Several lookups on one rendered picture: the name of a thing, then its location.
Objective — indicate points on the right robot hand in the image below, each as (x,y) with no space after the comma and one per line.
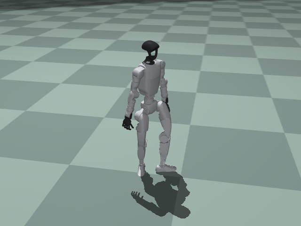
(127,122)

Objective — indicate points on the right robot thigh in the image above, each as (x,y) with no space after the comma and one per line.
(142,127)

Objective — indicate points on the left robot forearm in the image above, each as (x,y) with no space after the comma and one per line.
(164,93)

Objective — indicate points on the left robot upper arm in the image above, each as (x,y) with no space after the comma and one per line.
(163,81)

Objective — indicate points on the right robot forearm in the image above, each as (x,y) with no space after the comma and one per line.
(130,105)

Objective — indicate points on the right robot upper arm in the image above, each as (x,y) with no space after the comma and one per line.
(137,74)

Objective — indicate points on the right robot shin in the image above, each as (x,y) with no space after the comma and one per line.
(141,154)

